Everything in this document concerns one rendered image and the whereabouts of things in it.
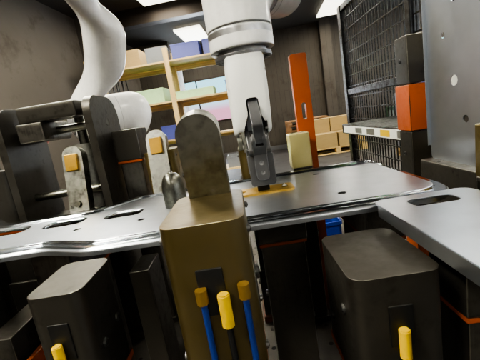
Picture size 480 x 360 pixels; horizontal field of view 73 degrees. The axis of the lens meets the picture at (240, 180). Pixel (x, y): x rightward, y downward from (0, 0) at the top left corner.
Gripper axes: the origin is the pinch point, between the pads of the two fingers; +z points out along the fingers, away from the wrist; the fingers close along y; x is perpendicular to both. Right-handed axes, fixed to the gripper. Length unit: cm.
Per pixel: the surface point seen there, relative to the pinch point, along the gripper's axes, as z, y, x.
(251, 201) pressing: 3.0, 4.6, -2.0
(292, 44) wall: -179, -905, 184
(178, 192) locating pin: 1.0, 1.3, -11.6
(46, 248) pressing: 3.4, 9.3, -26.4
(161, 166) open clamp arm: -1.2, -14.2, -17.2
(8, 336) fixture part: 15.6, 6.1, -36.8
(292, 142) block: -2.0, -10.7, 6.6
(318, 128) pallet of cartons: 48, -701, 180
